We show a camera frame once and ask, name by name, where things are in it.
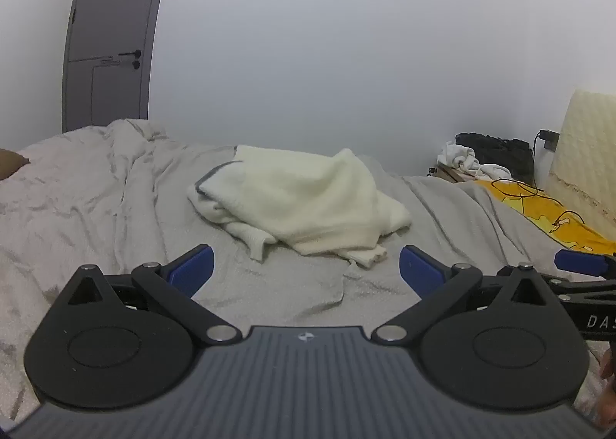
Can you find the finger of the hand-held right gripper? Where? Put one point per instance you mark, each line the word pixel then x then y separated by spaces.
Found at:
pixel 577 260

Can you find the grey door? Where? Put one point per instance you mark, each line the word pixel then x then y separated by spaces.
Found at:
pixel 110 11

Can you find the white crumpled cloth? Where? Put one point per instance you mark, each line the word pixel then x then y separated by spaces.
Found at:
pixel 457 155

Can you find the cream foam headboard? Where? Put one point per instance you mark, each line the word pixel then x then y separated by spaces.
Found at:
pixel 587 145

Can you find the wooden nightstand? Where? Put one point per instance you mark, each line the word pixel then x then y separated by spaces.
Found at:
pixel 450 174

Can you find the cream knit sweater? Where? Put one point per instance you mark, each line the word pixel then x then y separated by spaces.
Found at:
pixel 298 198

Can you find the yellow printed blanket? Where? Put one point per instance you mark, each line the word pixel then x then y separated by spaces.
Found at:
pixel 577 232

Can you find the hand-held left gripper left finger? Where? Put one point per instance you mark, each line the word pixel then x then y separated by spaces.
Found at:
pixel 192 268

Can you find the black wall charger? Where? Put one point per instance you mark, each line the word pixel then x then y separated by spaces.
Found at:
pixel 548 135

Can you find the black bag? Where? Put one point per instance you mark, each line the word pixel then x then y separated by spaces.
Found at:
pixel 503 149

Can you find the person's right hand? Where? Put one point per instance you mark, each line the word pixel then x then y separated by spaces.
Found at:
pixel 607 367

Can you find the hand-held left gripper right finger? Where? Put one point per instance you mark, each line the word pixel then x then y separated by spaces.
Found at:
pixel 419 270

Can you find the grey bed blanket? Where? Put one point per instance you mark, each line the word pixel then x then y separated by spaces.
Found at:
pixel 96 208

